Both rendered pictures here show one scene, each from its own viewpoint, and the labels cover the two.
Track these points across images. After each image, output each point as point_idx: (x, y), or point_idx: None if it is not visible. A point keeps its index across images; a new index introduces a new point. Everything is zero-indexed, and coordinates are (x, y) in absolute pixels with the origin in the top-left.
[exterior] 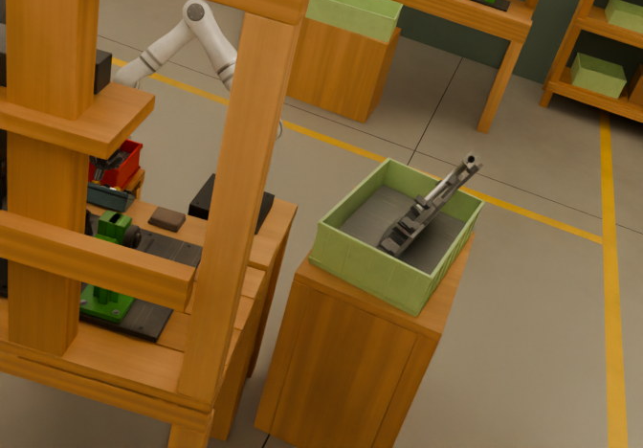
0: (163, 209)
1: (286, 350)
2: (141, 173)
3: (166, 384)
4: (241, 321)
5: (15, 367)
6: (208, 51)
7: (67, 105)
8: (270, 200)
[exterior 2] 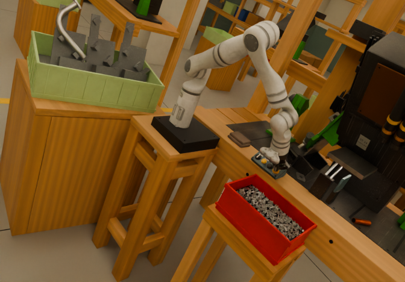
0: (241, 140)
1: None
2: (213, 204)
3: (265, 115)
4: (228, 108)
5: None
6: None
7: None
8: (161, 116)
